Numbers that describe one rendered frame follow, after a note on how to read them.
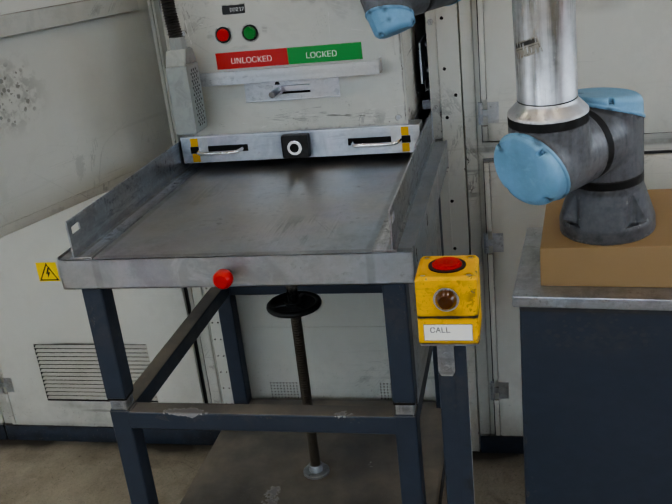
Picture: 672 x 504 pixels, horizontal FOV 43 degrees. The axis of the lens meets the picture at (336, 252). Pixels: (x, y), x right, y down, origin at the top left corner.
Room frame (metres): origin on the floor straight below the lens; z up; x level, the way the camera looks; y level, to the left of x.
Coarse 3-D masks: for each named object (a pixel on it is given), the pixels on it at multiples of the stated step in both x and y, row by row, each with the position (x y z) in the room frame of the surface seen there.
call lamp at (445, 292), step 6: (444, 288) 0.99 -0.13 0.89; (450, 288) 0.99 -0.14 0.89; (438, 294) 0.99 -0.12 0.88; (444, 294) 0.99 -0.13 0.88; (450, 294) 0.99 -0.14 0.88; (456, 294) 0.99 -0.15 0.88; (438, 300) 0.99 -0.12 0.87; (444, 300) 0.98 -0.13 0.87; (450, 300) 0.98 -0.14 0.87; (456, 300) 0.99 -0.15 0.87; (438, 306) 0.99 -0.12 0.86; (444, 306) 0.98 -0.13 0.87; (450, 306) 0.98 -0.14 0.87; (456, 306) 0.99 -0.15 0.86
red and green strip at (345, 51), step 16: (288, 48) 1.83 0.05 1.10; (304, 48) 1.82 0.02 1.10; (320, 48) 1.81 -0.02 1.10; (336, 48) 1.80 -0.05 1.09; (352, 48) 1.80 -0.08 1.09; (224, 64) 1.86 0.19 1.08; (240, 64) 1.85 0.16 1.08; (256, 64) 1.85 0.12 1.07; (272, 64) 1.84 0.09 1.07; (288, 64) 1.83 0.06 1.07
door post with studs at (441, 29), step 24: (432, 24) 1.90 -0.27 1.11; (456, 24) 1.89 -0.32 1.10; (432, 48) 1.91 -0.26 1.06; (456, 48) 1.89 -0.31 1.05; (432, 72) 1.91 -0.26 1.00; (456, 72) 1.89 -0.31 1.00; (432, 96) 1.91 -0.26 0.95; (456, 96) 1.89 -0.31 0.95; (456, 120) 1.89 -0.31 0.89; (456, 144) 1.89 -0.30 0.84; (456, 168) 1.89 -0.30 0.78; (456, 192) 1.89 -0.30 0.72; (456, 216) 1.89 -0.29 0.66; (456, 240) 1.89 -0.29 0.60
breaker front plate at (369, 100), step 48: (192, 0) 1.87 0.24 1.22; (240, 0) 1.85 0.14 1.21; (288, 0) 1.83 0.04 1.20; (336, 0) 1.80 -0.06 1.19; (192, 48) 1.88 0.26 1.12; (240, 48) 1.85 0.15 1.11; (384, 48) 1.78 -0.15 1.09; (240, 96) 1.86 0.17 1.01; (288, 96) 1.83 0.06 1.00; (336, 96) 1.80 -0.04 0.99; (384, 96) 1.78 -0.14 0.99
